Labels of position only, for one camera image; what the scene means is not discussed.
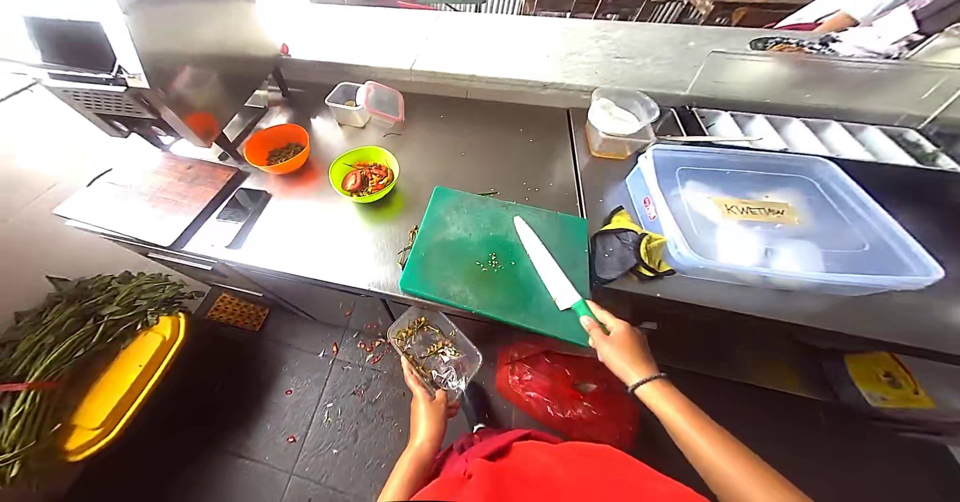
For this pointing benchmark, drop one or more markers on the person's left hand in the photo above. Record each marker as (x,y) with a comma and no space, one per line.
(428,412)

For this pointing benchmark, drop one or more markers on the person's right hand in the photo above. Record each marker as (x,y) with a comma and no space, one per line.
(624,349)

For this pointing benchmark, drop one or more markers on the person's left fingers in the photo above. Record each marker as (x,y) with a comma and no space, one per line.
(448,404)

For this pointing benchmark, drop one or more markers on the person's left thumb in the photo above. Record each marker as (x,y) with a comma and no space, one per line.
(415,378)

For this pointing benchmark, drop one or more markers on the person's right fingers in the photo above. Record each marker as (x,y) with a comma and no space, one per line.
(593,330)

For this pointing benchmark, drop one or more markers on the person's right thumb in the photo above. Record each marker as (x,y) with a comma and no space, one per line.
(604,315)

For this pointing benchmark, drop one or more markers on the clear plastic container with scraps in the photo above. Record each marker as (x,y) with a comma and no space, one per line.
(417,368)

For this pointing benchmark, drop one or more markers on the person's left forearm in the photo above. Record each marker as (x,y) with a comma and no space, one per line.
(410,470)

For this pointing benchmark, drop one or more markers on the person's right forearm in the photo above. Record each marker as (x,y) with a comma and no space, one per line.
(716,440)

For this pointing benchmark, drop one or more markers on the person's legs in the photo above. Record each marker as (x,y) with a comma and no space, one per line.
(475,406)

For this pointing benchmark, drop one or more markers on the yellow and grey cloth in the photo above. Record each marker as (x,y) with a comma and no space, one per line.
(619,251)

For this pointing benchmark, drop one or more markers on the red plastic bag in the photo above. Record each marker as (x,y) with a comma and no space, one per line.
(562,398)

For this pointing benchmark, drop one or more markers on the pile of vegetable scraps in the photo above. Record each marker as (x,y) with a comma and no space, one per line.
(408,249)

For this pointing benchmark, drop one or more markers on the green cutting board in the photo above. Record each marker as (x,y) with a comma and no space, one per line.
(469,256)

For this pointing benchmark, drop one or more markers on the square container with brown liquid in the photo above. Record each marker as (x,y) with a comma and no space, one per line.
(607,143)

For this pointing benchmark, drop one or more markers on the lime green bowl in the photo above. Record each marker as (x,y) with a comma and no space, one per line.
(365,196)

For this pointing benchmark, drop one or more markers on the yellow perforated crate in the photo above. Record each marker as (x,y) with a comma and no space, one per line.
(237,311)

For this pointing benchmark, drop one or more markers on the stainless steel counter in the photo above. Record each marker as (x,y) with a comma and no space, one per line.
(510,138)

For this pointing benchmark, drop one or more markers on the round clear tub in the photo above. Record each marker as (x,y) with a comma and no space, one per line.
(616,114)

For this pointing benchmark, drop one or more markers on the sliced red tomatoes and chilies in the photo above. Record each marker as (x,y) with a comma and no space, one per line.
(363,179)

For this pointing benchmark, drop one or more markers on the large clear lidded box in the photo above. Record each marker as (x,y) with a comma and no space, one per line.
(795,224)

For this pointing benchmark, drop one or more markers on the smartphone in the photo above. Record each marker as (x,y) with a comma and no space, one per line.
(243,206)

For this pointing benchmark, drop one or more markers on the dark chopped food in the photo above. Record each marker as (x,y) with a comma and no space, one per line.
(285,154)

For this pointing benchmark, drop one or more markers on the small clear square container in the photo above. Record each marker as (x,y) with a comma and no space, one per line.
(349,117)

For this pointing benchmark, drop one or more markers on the white divided condiment tray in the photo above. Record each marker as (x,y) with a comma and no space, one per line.
(812,136)

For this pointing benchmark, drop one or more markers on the clear lid with pink rim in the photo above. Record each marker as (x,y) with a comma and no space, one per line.
(384,102)

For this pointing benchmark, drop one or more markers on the orange bowl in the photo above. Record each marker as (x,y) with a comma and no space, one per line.
(264,141)

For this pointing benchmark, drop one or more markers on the yellow bin lid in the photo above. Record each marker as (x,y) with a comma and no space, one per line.
(127,387)

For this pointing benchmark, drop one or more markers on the yellow labelled package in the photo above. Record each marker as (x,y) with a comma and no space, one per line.
(887,380)

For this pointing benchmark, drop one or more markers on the clear glass panel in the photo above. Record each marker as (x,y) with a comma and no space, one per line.
(810,89)

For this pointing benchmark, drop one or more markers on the wooden board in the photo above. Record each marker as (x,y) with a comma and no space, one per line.
(150,189)

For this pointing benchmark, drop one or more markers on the patterned black white cloth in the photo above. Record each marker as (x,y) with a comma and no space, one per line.
(817,44)

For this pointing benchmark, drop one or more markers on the bundle of green leafy vegetables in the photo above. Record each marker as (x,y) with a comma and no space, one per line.
(52,352)

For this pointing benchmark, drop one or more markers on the stainless steel cabinet appliance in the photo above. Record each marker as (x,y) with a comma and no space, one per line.
(196,36)

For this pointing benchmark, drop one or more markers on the black screen device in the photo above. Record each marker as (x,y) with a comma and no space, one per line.
(71,44)

